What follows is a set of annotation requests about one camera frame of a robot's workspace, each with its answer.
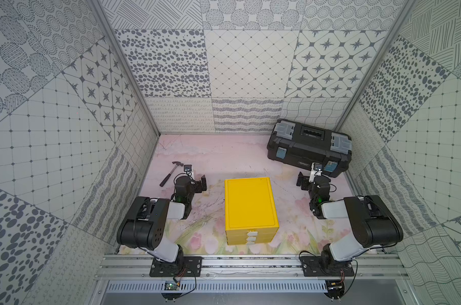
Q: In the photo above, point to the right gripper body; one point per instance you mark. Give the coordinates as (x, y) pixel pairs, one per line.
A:
(306, 185)

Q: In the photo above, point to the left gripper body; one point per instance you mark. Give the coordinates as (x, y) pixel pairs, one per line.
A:
(199, 183)

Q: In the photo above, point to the yellow drawer cabinet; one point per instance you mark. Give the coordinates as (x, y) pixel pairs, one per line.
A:
(250, 211)

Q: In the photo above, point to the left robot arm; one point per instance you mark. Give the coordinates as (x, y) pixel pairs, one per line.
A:
(144, 224)

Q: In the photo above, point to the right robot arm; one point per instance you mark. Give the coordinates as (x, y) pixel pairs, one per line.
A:
(373, 226)

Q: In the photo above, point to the black claw hammer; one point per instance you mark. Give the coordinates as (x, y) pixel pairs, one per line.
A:
(176, 165)

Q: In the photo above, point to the black toolbox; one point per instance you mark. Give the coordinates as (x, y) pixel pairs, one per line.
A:
(302, 146)

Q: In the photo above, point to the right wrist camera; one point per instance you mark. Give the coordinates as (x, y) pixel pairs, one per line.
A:
(316, 169)

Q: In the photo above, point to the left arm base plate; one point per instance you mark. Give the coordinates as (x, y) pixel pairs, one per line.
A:
(186, 266)

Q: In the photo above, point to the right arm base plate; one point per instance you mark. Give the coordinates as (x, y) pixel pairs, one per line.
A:
(314, 267)

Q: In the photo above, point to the aluminium mounting rail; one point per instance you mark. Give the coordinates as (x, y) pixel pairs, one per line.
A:
(251, 267)

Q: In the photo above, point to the white vented cable duct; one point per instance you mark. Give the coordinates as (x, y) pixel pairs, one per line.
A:
(241, 286)

